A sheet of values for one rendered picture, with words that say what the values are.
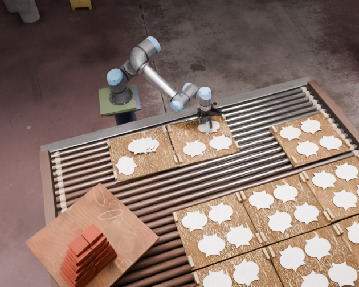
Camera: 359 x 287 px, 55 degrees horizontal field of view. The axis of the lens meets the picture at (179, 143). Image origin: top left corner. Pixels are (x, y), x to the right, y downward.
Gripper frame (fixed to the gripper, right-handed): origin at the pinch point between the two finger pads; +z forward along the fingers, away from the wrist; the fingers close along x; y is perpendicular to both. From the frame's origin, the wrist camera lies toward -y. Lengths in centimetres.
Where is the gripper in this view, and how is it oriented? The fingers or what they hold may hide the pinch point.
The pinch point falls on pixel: (208, 126)
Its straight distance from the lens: 239.4
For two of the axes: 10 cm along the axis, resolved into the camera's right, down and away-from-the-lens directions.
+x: 2.6, 7.5, -6.0
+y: -9.6, 2.6, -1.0
